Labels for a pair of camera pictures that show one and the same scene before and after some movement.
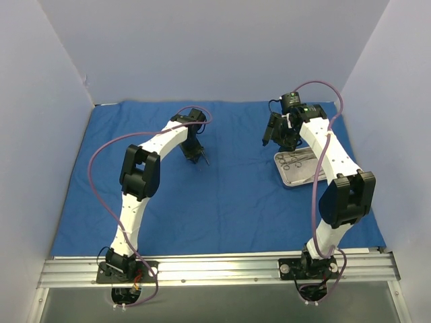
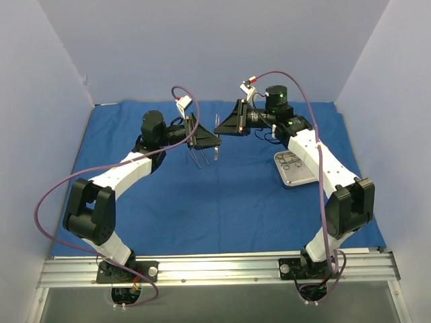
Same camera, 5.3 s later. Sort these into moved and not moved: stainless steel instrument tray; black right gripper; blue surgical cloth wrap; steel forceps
Moved: black right gripper
Not moved: blue surgical cloth wrap; steel forceps; stainless steel instrument tray
